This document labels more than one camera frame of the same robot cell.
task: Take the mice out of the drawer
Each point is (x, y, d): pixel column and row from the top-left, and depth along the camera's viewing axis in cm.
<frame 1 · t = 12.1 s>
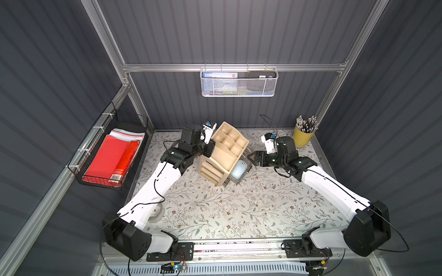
left hand: (211, 139, 74), fingers closed
right hand: (253, 157, 79), fingers open
beige drawer organizer: (229, 144, 82), point 25 cm above the table
yellow pencil cup: (301, 139, 104), point 10 cm above the table
light blue computer mouse: (239, 169, 82), point 18 cm above the table

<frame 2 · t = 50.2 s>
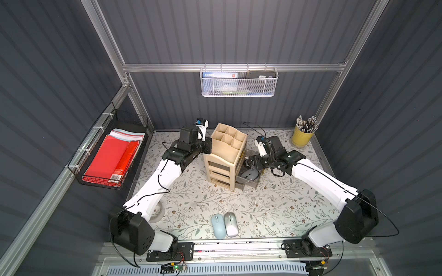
left hand: (211, 139, 78), fingers closed
right hand: (255, 160, 83), fingers open
light blue computer mouse: (218, 225, 80), point 2 cm above the table
white grey computer mouse: (231, 224, 81), point 2 cm above the table
black computer mouse: (251, 175, 86), point 12 cm above the table
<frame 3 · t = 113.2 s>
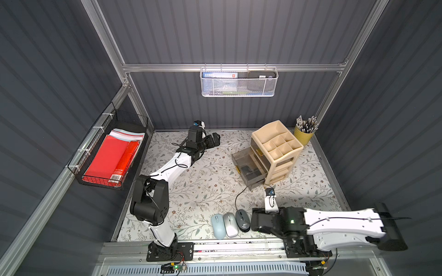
left hand: (215, 137, 89), fingers open
right hand: (261, 216, 73), fingers open
beige drawer organizer: (277, 145, 80), point 27 cm above the table
black computer mouse: (242, 217, 82), point 3 cm above the table
middle grey drawer: (251, 164, 100), point 4 cm above the table
the other named things where they were.

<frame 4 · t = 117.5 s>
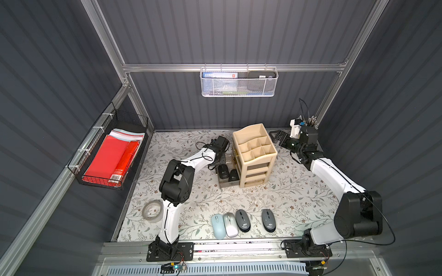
left hand: (219, 160, 99), fingers closed
right hand: (275, 135, 84), fingers open
beige drawer organizer: (254, 152, 79), point 25 cm above the table
dark grey mouse: (269, 220, 83), on the table
small black mouse: (223, 171, 98), point 4 cm above the table
small black mouse 2: (233, 175, 95), point 5 cm above the table
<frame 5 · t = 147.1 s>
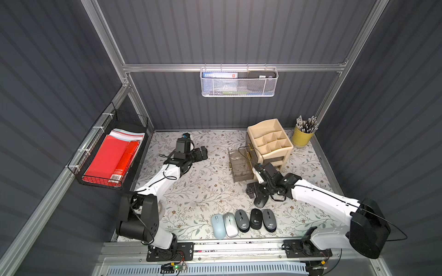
left hand: (201, 151, 89), fingers open
right hand: (254, 191, 83), fingers open
beige drawer organizer: (271, 143, 81), point 27 cm above the table
small black mouse: (256, 219, 82), point 2 cm above the table
small black mouse 2: (260, 200, 88), point 2 cm above the table
